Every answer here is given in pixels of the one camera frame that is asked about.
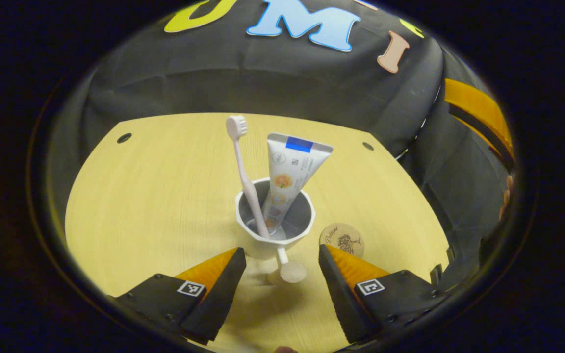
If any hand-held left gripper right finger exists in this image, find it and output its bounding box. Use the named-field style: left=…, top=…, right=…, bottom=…
left=318, top=244, right=448, bottom=345

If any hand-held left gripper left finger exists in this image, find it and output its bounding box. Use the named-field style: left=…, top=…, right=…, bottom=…
left=107, top=247, right=247, bottom=346

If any round wooden coaster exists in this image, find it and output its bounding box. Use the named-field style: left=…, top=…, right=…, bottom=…
left=319, top=223, right=365, bottom=259

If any white cup with wooden handle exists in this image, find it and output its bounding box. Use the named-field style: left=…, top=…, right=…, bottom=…
left=235, top=177, right=316, bottom=285

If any pale pink toothbrush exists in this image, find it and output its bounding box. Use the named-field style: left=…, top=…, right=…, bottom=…
left=226, top=115, right=271, bottom=240

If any white toothpaste tube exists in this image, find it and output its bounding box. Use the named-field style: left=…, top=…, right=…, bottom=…
left=261, top=133, right=334, bottom=234

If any black backdrop cloth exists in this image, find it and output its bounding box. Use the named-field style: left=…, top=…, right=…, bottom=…
left=47, top=0, right=514, bottom=275

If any white cable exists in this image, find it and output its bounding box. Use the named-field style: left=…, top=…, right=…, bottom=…
left=394, top=83, right=444, bottom=161

